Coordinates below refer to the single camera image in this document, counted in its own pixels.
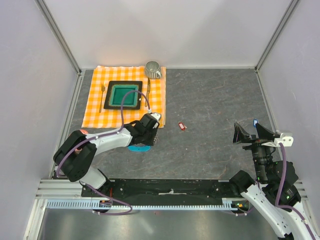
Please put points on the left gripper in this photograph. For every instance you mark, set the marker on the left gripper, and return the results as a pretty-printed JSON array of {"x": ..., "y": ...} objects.
[{"x": 150, "y": 141}]

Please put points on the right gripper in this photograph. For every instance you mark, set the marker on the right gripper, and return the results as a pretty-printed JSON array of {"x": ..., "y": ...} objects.
[{"x": 240, "y": 135}]

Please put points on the red tag key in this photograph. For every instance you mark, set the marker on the red tag key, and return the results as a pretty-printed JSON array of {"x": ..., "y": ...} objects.
[{"x": 182, "y": 126}]

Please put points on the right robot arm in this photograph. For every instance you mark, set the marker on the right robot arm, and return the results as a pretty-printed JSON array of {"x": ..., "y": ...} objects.
[{"x": 273, "y": 192}]

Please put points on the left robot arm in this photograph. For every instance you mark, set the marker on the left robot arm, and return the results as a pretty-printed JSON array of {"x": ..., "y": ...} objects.
[{"x": 75, "y": 156}]

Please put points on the blue tag key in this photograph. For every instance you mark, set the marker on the blue tag key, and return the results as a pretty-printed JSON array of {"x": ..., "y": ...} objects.
[{"x": 255, "y": 121}]

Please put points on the gold knife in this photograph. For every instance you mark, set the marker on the gold knife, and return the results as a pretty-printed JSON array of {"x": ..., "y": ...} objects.
[{"x": 147, "y": 92}]

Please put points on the black green square plate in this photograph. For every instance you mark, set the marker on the black green square plate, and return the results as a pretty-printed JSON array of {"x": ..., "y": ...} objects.
[{"x": 116, "y": 90}]

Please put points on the red white patterned bowl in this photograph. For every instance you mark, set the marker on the red white patterned bowl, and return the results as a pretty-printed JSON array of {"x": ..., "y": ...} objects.
[{"x": 83, "y": 131}]

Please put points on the gold fork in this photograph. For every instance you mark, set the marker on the gold fork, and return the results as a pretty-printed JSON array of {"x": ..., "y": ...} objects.
[{"x": 103, "y": 88}]

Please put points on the grey striped mug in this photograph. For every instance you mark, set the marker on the grey striped mug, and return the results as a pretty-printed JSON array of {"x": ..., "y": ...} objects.
[{"x": 152, "y": 70}]

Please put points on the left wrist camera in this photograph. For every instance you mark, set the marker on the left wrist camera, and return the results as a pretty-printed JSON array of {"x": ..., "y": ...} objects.
[{"x": 155, "y": 115}]

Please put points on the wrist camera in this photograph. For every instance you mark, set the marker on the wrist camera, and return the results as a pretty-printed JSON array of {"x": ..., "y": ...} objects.
[
  {"x": 284, "y": 138},
  {"x": 155, "y": 115}
]

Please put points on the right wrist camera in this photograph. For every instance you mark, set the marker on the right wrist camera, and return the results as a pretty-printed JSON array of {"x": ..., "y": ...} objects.
[{"x": 284, "y": 138}]

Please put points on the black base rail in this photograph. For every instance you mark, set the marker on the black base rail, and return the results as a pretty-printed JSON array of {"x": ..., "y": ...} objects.
[{"x": 168, "y": 192}]

